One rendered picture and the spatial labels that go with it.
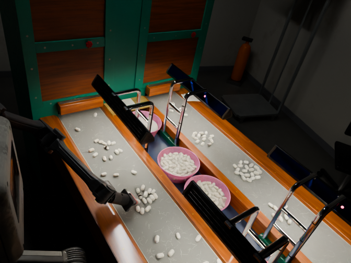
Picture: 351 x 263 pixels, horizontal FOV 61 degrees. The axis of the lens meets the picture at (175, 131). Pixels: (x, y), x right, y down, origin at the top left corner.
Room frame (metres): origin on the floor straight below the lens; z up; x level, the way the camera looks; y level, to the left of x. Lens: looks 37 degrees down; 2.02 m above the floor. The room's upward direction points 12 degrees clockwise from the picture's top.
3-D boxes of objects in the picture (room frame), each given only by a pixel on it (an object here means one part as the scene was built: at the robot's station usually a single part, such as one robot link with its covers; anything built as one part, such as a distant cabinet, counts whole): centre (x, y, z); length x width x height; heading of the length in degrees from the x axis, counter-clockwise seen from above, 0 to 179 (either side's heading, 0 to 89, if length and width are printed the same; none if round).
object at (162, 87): (2.13, 0.17, 0.83); 0.30 x 0.06 x 0.07; 132
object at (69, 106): (1.67, 0.67, 0.83); 0.30 x 0.06 x 0.07; 132
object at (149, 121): (1.44, 0.27, 0.90); 0.20 x 0.19 x 0.45; 42
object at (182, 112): (1.71, -0.03, 0.90); 0.20 x 0.19 x 0.45; 42
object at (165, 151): (1.37, -0.06, 0.72); 0.27 x 0.27 x 0.10
